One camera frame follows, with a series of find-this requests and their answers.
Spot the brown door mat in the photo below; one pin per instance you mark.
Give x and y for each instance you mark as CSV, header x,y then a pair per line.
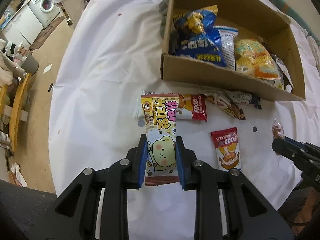
x,y
45,33

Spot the yellow orange snack bag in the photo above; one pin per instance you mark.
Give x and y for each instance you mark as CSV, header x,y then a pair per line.
x,y
253,59

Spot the brown patterned snack packet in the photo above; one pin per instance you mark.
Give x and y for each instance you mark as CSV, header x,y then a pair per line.
x,y
221,100

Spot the small pink candy packet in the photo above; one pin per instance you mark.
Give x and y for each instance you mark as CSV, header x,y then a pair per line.
x,y
277,130

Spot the red FOOD rice cake packet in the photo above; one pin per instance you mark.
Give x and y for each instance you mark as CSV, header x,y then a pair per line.
x,y
227,149

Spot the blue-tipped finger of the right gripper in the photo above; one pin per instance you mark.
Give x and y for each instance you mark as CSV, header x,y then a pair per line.
x,y
308,147

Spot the white bed sheet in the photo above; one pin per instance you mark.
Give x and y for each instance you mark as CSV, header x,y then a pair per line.
x,y
114,54

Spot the person's right hand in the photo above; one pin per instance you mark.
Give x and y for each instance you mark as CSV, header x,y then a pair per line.
x,y
306,213

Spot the white kitchen cabinet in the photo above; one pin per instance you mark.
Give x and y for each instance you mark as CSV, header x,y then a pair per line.
x,y
23,28

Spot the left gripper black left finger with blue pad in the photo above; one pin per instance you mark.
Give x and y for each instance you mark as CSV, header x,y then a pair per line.
x,y
96,194

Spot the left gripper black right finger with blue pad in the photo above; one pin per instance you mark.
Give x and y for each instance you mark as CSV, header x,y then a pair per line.
x,y
228,205

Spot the yellow bear snack packet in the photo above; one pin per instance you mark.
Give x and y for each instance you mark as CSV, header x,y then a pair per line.
x,y
161,167

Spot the white red FOOD packet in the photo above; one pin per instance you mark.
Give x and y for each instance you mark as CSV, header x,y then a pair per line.
x,y
191,107

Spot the silver white snack packet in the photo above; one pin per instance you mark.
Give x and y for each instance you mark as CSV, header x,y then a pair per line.
x,y
284,81

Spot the white paper scrap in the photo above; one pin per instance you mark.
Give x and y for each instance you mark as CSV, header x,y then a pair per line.
x,y
47,69

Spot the teal orange mat roll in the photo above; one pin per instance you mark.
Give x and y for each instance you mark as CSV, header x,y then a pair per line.
x,y
285,8

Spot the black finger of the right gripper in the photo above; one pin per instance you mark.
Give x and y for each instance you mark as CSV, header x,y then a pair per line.
x,y
306,162

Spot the white blue snack bag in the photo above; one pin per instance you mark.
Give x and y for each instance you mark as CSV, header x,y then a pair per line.
x,y
227,35

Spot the black white snack packet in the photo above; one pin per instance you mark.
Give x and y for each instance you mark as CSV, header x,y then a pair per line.
x,y
243,98

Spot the open cardboard box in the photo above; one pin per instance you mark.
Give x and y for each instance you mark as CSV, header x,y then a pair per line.
x,y
254,19

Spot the white washing machine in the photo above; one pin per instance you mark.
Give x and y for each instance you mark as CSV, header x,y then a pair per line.
x,y
44,10

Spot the blue yellow chip bag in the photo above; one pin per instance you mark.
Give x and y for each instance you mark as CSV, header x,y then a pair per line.
x,y
197,37

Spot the yellow wooden chair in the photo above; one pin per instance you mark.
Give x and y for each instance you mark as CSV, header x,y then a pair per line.
x,y
15,113

